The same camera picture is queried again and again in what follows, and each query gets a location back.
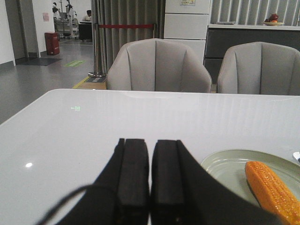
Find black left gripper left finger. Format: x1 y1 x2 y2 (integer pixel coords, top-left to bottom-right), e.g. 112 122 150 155
93 138 150 225

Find red barrier belt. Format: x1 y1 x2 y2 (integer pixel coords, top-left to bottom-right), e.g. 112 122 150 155
98 24 154 29

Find grey right armchair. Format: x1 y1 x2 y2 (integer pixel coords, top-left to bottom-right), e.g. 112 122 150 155
217 42 300 96

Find chrome stanchion post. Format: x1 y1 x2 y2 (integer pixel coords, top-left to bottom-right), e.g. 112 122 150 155
88 23 106 79

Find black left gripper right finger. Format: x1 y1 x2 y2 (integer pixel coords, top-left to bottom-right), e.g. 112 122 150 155
151 140 281 225

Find red bin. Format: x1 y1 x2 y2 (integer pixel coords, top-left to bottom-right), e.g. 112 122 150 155
45 32 60 55

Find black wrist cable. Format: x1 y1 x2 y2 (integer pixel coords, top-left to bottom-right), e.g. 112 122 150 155
35 184 99 225

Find grey armchair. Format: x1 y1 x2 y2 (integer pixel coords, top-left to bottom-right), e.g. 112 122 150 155
106 38 212 93
217 42 300 96

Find orange corn cob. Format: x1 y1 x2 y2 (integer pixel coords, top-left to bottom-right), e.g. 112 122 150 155
245 161 300 225

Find white cabinet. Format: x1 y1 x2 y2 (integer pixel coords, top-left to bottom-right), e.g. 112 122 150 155
164 0 210 61

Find light green plate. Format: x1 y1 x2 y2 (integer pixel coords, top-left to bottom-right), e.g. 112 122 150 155
201 150 300 206

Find dark grey counter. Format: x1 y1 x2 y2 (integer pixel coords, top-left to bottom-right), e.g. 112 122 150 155
204 24 300 83

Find fruit bowl on counter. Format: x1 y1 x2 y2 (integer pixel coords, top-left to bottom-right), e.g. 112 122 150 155
263 14 285 26

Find grey left armchair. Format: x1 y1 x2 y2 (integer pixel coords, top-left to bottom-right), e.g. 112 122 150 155
106 38 212 93

